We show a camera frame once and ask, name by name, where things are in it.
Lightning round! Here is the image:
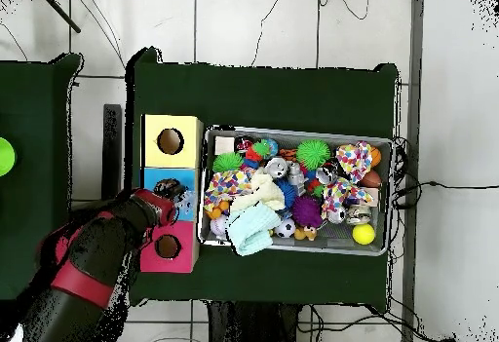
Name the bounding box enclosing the small polka dot cloth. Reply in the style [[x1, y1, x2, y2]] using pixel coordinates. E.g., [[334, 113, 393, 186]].
[[203, 168, 254, 212]]

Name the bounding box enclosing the mint green waffle cloth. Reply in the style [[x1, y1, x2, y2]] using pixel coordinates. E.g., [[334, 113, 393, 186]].
[[224, 201, 283, 257]]

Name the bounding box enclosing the cream waffle cloth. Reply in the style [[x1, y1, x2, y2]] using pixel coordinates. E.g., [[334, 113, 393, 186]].
[[229, 171, 287, 212]]

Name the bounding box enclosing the wooden box with three holes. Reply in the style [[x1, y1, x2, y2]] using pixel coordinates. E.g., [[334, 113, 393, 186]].
[[137, 113, 205, 274]]

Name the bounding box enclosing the black monitor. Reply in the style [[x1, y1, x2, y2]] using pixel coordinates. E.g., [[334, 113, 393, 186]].
[[101, 103, 123, 201]]

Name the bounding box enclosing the plain wooden block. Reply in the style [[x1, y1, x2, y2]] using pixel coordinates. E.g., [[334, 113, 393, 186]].
[[214, 135, 236, 155]]

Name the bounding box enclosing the crushed silver can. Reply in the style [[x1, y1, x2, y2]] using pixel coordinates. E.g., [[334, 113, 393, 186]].
[[264, 156, 289, 179]]

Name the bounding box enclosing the dark green tablecloth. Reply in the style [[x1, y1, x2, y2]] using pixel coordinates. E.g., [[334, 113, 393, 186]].
[[123, 47, 400, 306], [0, 53, 88, 304]]

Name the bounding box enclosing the bright green round lid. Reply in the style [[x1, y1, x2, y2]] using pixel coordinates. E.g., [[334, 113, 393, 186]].
[[0, 136, 17, 177]]

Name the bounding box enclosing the large green spiky ball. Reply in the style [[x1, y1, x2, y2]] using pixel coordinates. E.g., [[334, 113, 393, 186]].
[[294, 138, 331, 171]]

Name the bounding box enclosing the large polka dot cloth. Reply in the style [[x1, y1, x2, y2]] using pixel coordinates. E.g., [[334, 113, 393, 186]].
[[322, 140, 374, 218]]

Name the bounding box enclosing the yellow ball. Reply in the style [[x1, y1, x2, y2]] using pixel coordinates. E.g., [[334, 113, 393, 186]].
[[352, 223, 376, 247]]

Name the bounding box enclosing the black rod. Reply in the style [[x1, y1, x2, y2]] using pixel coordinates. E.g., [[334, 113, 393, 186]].
[[40, 0, 82, 34]]

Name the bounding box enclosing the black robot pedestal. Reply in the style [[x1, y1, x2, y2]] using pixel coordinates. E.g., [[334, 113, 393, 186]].
[[206, 300, 301, 342]]

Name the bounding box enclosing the silver wire mesh bin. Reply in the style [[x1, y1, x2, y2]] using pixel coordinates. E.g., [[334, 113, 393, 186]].
[[197, 124, 395, 257]]

